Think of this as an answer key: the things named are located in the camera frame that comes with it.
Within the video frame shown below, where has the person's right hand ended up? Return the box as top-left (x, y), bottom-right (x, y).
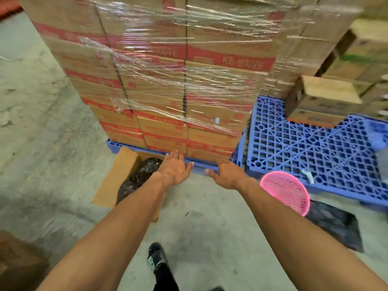
top-left (206, 158), bottom-right (252, 191)

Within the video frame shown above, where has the person's left hand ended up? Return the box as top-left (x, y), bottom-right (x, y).
top-left (156, 150), bottom-right (194, 188)

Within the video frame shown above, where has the person's right forearm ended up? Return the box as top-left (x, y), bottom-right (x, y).
top-left (239, 177), bottom-right (388, 291)

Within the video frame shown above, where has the person's left forearm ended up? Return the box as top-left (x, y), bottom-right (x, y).
top-left (36, 172), bottom-right (167, 291)

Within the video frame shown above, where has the blue plastic pallet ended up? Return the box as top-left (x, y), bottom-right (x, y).
top-left (245, 95), bottom-right (388, 209)
top-left (106, 127), bottom-right (247, 176)

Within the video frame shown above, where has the black plastic bag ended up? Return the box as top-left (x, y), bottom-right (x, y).
top-left (305, 200), bottom-right (364, 254)
top-left (117, 157), bottom-right (164, 204)

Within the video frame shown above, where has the open brown cardboard box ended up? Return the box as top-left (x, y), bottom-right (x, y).
top-left (92, 146), bottom-right (167, 223)

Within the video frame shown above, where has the pink plastic basket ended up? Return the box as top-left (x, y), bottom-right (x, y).
top-left (260, 171), bottom-right (310, 217)

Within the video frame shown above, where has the clear plastic stretch wrap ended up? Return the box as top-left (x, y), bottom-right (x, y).
top-left (79, 0), bottom-right (364, 137)

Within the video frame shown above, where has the person's black shoe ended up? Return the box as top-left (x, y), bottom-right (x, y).
top-left (147, 242), bottom-right (169, 274)

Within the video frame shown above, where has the person's black trouser leg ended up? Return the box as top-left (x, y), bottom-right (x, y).
top-left (153, 264), bottom-right (180, 291)

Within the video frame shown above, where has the stack of red-striped cardboard boxes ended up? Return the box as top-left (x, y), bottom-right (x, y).
top-left (17, 0), bottom-right (364, 162)

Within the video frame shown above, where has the stack of plain cardboard boxes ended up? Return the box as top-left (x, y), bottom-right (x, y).
top-left (285, 18), bottom-right (388, 128)

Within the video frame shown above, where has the brown cardboard piece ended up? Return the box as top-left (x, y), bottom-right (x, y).
top-left (0, 230), bottom-right (51, 291)

